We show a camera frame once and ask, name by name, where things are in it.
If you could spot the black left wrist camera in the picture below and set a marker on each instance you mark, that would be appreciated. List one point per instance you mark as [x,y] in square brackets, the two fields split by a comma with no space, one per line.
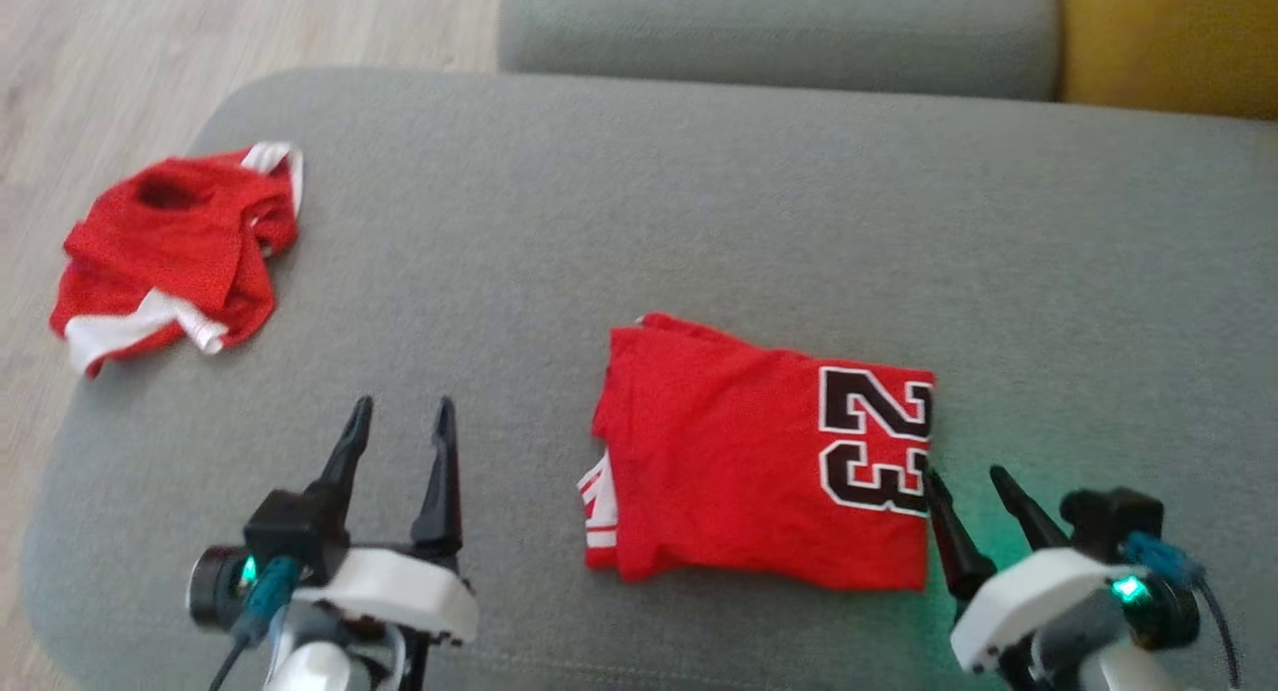
[290,531]

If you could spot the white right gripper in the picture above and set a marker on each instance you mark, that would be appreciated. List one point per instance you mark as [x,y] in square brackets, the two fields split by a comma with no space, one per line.
[1028,601]

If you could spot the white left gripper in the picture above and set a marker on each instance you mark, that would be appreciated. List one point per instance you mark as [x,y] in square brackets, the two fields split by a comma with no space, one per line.
[399,596]

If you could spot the grey sofa seat cushion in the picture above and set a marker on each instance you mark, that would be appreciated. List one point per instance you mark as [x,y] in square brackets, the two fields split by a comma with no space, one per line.
[699,202]

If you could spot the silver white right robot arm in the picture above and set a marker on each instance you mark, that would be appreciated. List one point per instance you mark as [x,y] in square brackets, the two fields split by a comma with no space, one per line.
[1128,671]

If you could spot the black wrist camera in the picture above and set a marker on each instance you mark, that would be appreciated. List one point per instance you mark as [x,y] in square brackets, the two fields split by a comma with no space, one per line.
[1108,521]
[290,531]

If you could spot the yellow sofa cushion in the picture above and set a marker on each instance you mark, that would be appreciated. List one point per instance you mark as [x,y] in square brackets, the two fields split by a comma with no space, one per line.
[1168,32]

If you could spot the red shorts white trim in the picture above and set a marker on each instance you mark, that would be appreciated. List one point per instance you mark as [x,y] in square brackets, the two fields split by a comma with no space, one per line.
[170,252]

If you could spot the grey sofa back cushion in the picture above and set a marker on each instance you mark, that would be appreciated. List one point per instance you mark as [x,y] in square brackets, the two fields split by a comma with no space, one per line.
[779,27]

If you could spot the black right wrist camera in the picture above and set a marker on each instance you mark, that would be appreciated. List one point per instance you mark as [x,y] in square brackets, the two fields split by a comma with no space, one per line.
[1108,521]

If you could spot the red jersey number 23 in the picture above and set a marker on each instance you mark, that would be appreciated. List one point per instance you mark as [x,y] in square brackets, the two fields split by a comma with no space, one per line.
[739,451]

